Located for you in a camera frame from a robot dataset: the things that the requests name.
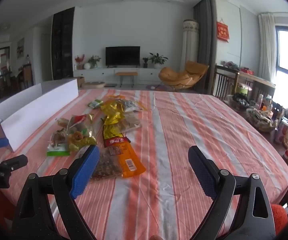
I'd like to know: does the bushy green potted plant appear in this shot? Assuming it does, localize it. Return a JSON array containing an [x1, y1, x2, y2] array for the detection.
[[88, 55, 101, 68]]

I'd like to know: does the white curtain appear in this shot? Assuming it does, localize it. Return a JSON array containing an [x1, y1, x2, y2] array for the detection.
[[258, 12, 277, 83]]

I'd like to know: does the grey curtain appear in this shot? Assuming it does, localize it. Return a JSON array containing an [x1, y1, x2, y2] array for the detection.
[[193, 0, 217, 94]]

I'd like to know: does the orange snack packet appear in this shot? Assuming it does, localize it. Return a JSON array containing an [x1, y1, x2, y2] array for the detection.
[[108, 141, 146, 179]]

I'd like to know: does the red flower arrangement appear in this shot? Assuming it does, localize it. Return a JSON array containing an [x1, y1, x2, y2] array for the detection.
[[74, 54, 85, 69]]

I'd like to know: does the large potted plant white pot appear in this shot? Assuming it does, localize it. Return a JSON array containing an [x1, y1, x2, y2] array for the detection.
[[149, 53, 169, 68]]

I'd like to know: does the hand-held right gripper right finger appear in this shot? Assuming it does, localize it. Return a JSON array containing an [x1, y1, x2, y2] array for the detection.
[[188, 145, 277, 240]]

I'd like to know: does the clear packet of mixed nuts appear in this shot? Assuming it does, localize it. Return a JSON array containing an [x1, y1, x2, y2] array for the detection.
[[90, 147, 123, 180]]

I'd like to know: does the clear red-topped snack bag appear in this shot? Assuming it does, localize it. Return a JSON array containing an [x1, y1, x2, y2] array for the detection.
[[56, 114, 94, 133]]

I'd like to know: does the black television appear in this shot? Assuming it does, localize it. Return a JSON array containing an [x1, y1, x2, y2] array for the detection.
[[106, 46, 141, 68]]

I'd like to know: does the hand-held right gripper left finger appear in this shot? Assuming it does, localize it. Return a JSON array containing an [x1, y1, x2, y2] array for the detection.
[[11, 144, 101, 240]]

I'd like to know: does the framed wall picture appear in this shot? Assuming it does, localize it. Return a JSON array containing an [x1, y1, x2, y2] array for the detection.
[[16, 38, 25, 58]]

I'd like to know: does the red fuzzy clothing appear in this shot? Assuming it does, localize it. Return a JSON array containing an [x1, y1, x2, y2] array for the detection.
[[270, 204, 288, 235]]

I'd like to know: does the white television cabinet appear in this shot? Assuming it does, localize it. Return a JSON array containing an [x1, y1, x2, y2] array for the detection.
[[73, 67, 169, 85]]

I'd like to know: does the dark display cabinet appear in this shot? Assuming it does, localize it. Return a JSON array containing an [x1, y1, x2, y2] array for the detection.
[[52, 7, 75, 80]]

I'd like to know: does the red wall hanging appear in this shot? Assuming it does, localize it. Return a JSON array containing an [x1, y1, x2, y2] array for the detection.
[[216, 19, 230, 43]]

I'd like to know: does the orange striped tablecloth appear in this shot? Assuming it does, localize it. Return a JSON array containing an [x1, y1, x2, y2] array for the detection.
[[0, 88, 288, 240]]

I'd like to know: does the orange lounge chair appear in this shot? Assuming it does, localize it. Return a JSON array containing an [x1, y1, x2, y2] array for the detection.
[[158, 60, 209, 92]]

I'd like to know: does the covered standing air conditioner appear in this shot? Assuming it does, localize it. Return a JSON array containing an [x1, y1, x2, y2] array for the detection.
[[181, 19, 199, 68]]

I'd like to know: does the yellow and red snack packet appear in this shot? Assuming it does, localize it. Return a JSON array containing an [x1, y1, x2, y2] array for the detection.
[[102, 123, 131, 148]]

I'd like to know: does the dark wooden chair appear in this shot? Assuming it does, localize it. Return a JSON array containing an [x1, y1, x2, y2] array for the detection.
[[211, 65, 239, 99]]

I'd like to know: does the wooden stool with metal legs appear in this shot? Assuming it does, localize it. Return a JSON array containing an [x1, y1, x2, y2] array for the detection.
[[116, 72, 138, 88]]

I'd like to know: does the white cardboard box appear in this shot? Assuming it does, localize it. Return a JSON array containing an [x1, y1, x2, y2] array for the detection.
[[0, 78, 79, 152]]

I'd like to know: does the green lidded pot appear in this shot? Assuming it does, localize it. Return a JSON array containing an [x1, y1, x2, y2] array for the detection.
[[235, 82, 253, 97]]

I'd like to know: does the woven basket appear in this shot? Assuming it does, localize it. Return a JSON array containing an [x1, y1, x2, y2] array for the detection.
[[245, 108, 278, 133]]

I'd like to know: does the small green snack packet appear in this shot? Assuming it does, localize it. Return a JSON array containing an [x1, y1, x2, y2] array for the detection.
[[88, 99, 104, 109]]

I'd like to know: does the grey printed yellow-edged packet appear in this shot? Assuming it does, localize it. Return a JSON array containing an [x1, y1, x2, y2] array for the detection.
[[120, 99, 147, 113]]

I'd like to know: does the clear packet of brown bars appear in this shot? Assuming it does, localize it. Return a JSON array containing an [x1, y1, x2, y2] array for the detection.
[[119, 112, 142, 133]]

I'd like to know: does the clear green-bottomed mushroom bag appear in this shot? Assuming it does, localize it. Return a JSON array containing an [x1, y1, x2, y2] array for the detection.
[[46, 126, 71, 157]]

